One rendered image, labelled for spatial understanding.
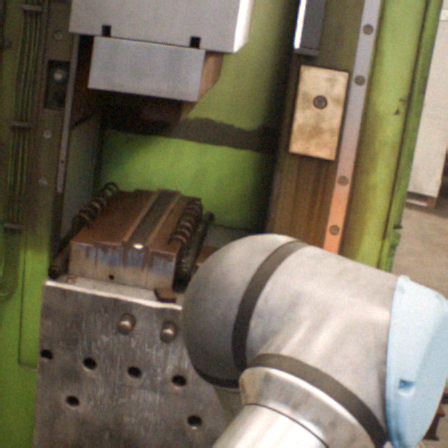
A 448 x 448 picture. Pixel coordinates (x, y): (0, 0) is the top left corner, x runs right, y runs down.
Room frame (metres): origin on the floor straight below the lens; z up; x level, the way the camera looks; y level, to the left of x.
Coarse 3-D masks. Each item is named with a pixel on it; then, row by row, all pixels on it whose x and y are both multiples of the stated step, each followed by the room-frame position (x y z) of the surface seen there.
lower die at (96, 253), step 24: (120, 192) 1.84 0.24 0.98; (144, 192) 1.83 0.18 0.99; (96, 216) 1.63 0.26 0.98; (120, 216) 1.62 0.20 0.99; (168, 216) 1.66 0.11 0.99; (192, 216) 1.69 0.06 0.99; (72, 240) 1.45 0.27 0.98; (96, 240) 1.44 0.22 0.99; (120, 240) 1.46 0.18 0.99; (72, 264) 1.44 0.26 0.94; (96, 264) 1.44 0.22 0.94; (120, 264) 1.44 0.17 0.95; (144, 264) 1.43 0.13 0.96; (168, 264) 1.43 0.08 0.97; (144, 288) 1.44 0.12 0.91
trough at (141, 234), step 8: (160, 192) 1.82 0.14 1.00; (168, 192) 1.84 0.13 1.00; (160, 200) 1.80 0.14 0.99; (168, 200) 1.81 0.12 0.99; (152, 208) 1.71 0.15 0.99; (160, 208) 1.74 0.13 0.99; (144, 216) 1.62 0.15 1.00; (152, 216) 1.67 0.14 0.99; (160, 216) 1.68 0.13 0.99; (144, 224) 1.60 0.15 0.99; (152, 224) 1.61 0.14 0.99; (136, 232) 1.53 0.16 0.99; (144, 232) 1.55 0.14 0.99; (152, 232) 1.55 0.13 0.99; (128, 240) 1.45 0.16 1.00; (136, 240) 1.49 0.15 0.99; (144, 240) 1.50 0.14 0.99; (128, 248) 1.44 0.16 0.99; (136, 248) 1.45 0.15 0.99; (144, 248) 1.45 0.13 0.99
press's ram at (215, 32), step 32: (96, 0) 1.44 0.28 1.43; (128, 0) 1.44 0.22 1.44; (160, 0) 1.44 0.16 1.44; (192, 0) 1.43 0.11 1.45; (224, 0) 1.43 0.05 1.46; (96, 32) 1.44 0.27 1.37; (128, 32) 1.44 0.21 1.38; (160, 32) 1.44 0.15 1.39; (192, 32) 1.43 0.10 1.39; (224, 32) 1.43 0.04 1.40
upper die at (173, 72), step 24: (96, 48) 1.44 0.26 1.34; (120, 48) 1.44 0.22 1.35; (144, 48) 1.44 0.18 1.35; (168, 48) 1.43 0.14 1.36; (192, 48) 1.43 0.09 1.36; (96, 72) 1.44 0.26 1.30; (120, 72) 1.44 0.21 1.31; (144, 72) 1.44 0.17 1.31; (168, 72) 1.43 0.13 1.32; (192, 72) 1.43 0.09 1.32; (216, 72) 1.73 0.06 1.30; (168, 96) 1.43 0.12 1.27; (192, 96) 1.43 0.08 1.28
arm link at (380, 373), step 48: (288, 288) 0.56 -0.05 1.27; (336, 288) 0.55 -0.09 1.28; (384, 288) 0.54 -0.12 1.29; (240, 336) 0.56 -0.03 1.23; (288, 336) 0.53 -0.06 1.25; (336, 336) 0.51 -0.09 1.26; (384, 336) 0.51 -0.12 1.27; (432, 336) 0.51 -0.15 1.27; (240, 384) 0.53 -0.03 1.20; (288, 384) 0.49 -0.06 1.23; (336, 384) 0.49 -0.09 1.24; (384, 384) 0.49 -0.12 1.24; (432, 384) 0.53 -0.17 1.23; (240, 432) 0.48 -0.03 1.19; (288, 432) 0.47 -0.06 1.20; (336, 432) 0.47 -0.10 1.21; (384, 432) 0.49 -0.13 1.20
